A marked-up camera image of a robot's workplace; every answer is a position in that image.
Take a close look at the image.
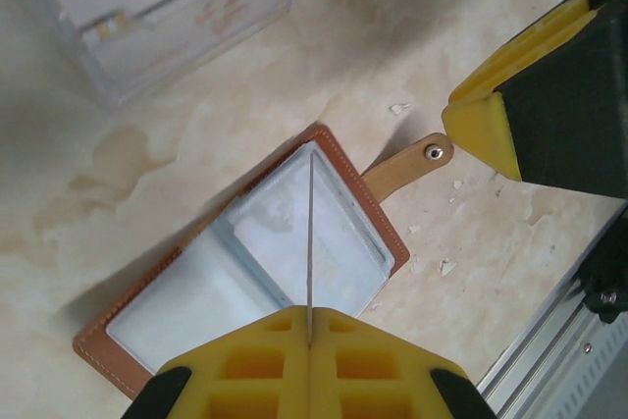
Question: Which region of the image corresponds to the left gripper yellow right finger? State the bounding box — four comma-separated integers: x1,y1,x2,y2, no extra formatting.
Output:
310,306,497,419

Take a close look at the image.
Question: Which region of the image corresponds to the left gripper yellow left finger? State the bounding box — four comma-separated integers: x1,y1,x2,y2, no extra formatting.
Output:
128,305,313,419

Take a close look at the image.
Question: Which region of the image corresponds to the thin white plastic card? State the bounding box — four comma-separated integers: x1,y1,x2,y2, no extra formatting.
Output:
306,151,316,347

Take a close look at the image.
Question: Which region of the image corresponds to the brown leather card holder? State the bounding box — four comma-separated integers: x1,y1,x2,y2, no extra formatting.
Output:
72,125,455,403

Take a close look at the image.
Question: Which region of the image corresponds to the white card with printed number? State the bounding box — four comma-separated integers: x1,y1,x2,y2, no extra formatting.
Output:
85,0,290,96

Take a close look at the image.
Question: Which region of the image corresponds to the aluminium mounting rail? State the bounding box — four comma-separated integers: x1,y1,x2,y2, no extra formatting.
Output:
478,286,628,419

